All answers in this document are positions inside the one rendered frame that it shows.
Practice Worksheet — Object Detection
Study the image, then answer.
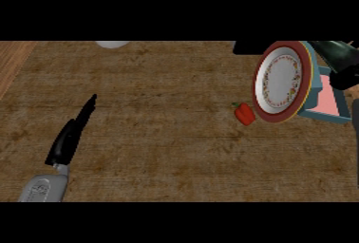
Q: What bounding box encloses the white plate with red rim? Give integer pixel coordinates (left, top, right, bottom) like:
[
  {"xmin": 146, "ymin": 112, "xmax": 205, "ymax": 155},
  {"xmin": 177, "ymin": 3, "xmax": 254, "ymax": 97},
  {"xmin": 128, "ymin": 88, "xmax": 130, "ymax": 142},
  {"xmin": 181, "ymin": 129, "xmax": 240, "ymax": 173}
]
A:
[{"xmin": 251, "ymin": 41, "xmax": 314, "ymax": 124}]

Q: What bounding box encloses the teal and pink tray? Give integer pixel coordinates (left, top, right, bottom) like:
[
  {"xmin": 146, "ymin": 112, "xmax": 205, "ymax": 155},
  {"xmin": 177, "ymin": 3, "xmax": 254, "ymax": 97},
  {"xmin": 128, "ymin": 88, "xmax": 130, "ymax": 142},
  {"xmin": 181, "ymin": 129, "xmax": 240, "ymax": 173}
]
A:
[{"xmin": 297, "ymin": 41, "xmax": 353, "ymax": 124}]

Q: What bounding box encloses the white round object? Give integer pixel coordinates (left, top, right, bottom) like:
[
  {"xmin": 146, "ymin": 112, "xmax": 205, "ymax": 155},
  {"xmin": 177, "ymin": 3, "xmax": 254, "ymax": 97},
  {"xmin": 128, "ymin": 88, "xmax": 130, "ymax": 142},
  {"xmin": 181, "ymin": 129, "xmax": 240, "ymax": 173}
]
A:
[{"xmin": 94, "ymin": 41, "xmax": 131, "ymax": 49}]

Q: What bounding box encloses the red bell pepper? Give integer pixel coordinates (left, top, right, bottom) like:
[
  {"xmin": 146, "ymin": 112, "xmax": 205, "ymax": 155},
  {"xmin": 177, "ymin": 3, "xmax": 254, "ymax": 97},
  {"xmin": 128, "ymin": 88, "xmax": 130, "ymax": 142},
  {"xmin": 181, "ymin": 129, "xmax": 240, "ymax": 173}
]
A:
[{"xmin": 232, "ymin": 102, "xmax": 258, "ymax": 127}]

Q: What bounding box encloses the dark green glossy object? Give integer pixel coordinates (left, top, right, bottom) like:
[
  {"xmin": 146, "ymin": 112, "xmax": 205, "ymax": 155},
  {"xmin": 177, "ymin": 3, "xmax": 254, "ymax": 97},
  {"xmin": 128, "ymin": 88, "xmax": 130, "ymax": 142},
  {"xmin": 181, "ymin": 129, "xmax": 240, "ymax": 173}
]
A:
[{"xmin": 310, "ymin": 41, "xmax": 359, "ymax": 74}]

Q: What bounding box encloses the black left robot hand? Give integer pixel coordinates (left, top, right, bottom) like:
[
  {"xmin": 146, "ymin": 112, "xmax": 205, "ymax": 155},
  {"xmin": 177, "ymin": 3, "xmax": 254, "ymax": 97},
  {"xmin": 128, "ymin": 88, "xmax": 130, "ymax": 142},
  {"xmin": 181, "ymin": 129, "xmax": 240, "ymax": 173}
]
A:
[{"xmin": 43, "ymin": 93, "xmax": 99, "ymax": 166}]

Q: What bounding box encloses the black flat object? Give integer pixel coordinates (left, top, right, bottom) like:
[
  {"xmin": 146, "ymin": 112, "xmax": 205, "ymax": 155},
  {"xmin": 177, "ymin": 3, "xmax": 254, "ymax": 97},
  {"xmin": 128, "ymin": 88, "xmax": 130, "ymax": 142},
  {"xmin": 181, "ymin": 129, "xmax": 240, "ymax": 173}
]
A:
[{"xmin": 232, "ymin": 41, "xmax": 274, "ymax": 56}]

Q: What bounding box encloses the black rounded object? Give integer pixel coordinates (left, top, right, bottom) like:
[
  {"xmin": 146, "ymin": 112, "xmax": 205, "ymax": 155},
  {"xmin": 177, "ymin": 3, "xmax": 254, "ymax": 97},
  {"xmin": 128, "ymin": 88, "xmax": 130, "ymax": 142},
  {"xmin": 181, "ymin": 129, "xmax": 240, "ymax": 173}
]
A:
[{"xmin": 328, "ymin": 66, "xmax": 359, "ymax": 91}]

